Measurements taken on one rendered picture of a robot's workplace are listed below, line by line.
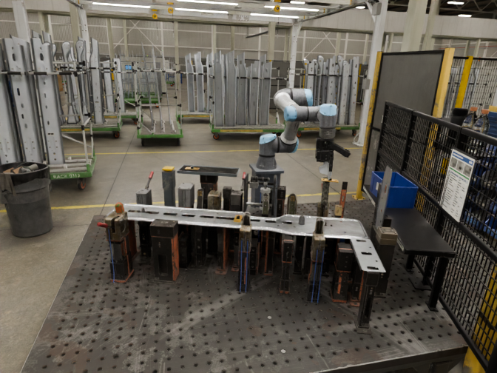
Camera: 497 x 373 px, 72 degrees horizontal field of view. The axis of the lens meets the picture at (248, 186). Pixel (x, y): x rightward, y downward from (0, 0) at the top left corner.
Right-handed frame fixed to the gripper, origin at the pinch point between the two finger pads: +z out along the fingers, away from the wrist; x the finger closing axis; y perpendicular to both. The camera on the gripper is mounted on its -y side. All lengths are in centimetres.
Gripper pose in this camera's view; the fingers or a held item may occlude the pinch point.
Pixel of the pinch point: (330, 176)
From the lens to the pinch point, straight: 176.7
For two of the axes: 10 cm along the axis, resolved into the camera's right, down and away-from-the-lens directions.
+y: -9.9, 0.0, 1.1
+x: -1.0, 3.3, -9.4
